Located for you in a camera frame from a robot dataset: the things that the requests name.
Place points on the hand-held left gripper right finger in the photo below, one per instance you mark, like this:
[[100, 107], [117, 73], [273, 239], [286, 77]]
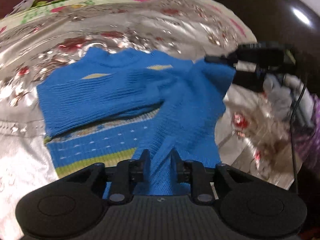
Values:
[[176, 163]]

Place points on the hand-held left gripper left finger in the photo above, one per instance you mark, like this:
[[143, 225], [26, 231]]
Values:
[[144, 163]]

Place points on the person's right hand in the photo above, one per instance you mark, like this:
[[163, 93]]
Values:
[[282, 100]]

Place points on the silver floral satin blanket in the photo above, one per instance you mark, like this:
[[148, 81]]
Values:
[[25, 142]]

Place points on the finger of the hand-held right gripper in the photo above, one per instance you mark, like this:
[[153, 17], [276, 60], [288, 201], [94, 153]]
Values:
[[221, 58]]

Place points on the blue striped knit sweater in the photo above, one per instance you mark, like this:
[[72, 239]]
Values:
[[112, 92]]

